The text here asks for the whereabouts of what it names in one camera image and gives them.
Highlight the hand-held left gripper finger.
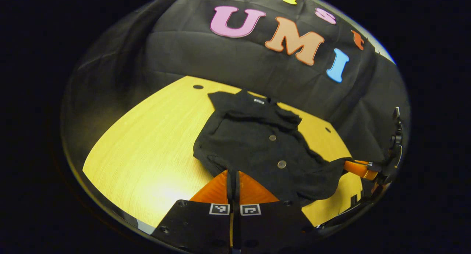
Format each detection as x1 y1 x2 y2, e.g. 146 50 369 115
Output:
234 170 318 254
152 169 233 254

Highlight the black buttoned shirt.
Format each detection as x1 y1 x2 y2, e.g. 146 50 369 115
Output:
193 88 354 207

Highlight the black backdrop cloth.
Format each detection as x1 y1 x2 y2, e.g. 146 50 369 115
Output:
61 0 411 167

